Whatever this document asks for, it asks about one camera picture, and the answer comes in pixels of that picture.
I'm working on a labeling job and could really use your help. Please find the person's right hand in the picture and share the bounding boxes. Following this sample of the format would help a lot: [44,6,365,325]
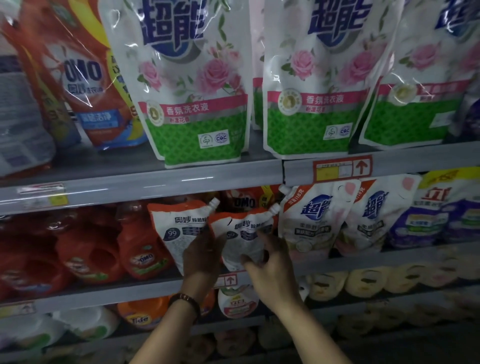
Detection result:
[240,232,303,315]

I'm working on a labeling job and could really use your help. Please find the person's left hand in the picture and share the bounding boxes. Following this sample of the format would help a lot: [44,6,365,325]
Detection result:
[181,227,226,301]

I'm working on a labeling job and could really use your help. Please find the grey metal shelf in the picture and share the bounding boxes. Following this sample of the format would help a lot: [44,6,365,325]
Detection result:
[0,131,480,364]

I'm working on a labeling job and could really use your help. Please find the person's left forearm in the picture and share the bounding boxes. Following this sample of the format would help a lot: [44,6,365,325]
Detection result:
[129,300,198,364]

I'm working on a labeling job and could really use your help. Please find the row of red detergent bottles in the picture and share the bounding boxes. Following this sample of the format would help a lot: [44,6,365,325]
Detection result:
[0,198,179,301]

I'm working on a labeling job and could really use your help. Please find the red-framed price tag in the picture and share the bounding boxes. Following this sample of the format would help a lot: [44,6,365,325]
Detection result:
[0,301,36,318]
[313,155,374,183]
[15,182,70,211]
[216,271,240,290]

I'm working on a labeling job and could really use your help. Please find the white green-label bottle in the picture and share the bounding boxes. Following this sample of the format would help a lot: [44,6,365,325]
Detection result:
[217,283,261,320]

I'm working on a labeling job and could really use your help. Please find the row of pale round packs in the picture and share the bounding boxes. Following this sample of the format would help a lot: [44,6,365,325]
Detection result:
[180,296,480,363]

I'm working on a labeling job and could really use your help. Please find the row of pale yellow bottles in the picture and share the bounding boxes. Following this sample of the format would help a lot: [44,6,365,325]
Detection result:
[296,255,480,305]

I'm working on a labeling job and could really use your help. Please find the dark beaded bracelet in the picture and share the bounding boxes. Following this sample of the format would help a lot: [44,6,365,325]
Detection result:
[168,292,202,320]

